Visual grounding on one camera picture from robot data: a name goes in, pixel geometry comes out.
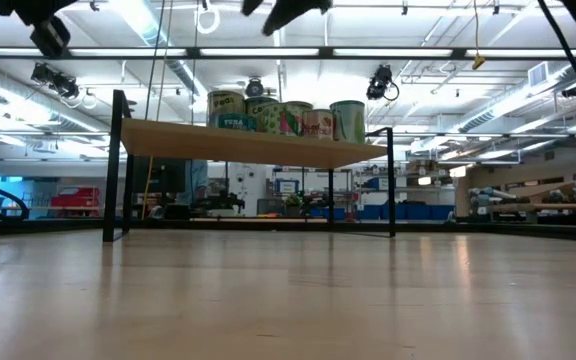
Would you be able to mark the carrots tin can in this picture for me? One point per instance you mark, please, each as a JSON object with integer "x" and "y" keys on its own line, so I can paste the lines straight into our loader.
{"x": 263, "y": 105}

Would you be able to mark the peas tin can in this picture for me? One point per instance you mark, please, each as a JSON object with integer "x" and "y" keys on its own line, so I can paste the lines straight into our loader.
{"x": 225, "y": 102}

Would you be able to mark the green and pink tin can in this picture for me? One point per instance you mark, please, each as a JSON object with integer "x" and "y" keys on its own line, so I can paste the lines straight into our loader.
{"x": 278, "y": 120}

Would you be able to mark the short tomatoes tin can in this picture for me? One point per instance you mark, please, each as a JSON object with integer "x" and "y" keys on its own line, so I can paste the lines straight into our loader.
{"x": 318, "y": 125}

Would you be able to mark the teal tuna fish can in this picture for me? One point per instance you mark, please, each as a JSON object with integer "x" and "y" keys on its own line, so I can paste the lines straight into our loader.
{"x": 235, "y": 122}

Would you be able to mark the mixed vegetables tin can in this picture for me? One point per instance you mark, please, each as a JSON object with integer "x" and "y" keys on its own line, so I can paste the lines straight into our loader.
{"x": 348, "y": 122}

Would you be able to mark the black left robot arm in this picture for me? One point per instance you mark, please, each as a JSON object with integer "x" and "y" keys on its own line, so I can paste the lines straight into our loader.
{"x": 50, "y": 35}

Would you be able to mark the wooden shelf with black legs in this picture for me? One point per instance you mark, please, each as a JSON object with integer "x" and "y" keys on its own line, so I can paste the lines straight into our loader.
{"x": 178, "y": 142}

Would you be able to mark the person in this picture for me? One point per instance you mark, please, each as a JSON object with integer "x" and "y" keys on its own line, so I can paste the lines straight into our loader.
{"x": 196, "y": 177}

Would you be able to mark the person's hand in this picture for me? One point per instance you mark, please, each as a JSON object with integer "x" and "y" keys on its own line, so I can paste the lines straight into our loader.
{"x": 201, "y": 192}

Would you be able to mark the grey air vent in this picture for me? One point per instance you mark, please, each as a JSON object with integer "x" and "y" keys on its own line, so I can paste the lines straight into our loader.
{"x": 538, "y": 74}

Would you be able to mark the red cart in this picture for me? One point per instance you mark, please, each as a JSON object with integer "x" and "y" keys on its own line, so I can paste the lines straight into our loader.
{"x": 75, "y": 199}

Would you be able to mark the black overhead frame beam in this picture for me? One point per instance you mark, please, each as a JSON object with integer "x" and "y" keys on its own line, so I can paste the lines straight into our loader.
{"x": 325, "y": 52}

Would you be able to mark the black ceiling-mounted camera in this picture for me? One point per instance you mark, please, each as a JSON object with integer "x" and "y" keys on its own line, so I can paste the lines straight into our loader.
{"x": 380, "y": 82}

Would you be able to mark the black aluminium table frame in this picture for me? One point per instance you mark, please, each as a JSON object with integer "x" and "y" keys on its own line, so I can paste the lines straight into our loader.
{"x": 468, "y": 229}

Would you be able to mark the small black ceiling camera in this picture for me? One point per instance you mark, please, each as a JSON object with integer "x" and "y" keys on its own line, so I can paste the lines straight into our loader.
{"x": 573, "y": 91}

